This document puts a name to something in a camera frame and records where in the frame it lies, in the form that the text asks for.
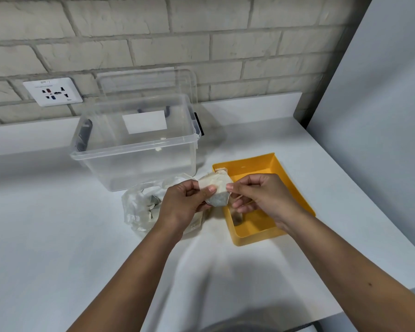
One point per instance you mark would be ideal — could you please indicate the pile of tea bags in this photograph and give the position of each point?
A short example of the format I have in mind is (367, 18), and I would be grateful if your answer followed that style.
(151, 208)

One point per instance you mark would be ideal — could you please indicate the person's right thumb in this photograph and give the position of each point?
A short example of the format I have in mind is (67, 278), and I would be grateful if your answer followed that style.
(243, 196)

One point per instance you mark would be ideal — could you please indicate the person's right hand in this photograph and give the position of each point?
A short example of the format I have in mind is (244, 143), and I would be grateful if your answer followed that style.
(269, 200)

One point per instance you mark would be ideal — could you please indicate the person's left thumb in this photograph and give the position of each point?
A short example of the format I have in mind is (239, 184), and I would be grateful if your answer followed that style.
(204, 192)

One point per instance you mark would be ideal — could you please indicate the clear plastic bag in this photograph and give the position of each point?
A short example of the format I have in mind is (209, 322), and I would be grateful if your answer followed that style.
(138, 214)

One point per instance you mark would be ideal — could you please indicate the person's right forearm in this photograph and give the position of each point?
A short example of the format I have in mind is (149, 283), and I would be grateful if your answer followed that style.
(345, 273)

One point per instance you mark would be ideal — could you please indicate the yellow plastic tray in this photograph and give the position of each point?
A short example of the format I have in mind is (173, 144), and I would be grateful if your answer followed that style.
(259, 228)

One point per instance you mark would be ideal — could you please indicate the person's grey clothing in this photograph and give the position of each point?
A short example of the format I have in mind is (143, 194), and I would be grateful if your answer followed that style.
(259, 325)

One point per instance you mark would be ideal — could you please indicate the person's left forearm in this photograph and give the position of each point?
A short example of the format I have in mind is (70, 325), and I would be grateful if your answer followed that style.
(131, 283)

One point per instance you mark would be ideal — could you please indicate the white wall socket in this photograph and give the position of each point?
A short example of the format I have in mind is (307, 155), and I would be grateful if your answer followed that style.
(53, 91)

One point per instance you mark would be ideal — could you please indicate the white tea bag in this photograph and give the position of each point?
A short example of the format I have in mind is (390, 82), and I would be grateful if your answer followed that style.
(218, 198)

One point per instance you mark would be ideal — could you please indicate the clear plastic box lid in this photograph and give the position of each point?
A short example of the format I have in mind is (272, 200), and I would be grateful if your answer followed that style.
(145, 82)

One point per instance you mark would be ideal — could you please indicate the person's left hand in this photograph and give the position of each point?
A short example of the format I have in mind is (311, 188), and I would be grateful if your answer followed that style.
(178, 203)

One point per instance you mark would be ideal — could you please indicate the white label sticker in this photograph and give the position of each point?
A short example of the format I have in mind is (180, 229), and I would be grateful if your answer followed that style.
(144, 122)

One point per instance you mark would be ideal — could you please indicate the black box latch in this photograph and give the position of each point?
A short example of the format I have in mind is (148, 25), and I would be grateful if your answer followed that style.
(199, 123)
(84, 134)

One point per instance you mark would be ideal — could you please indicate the clear plastic storage box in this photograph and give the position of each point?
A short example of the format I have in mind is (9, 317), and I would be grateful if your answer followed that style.
(135, 159)

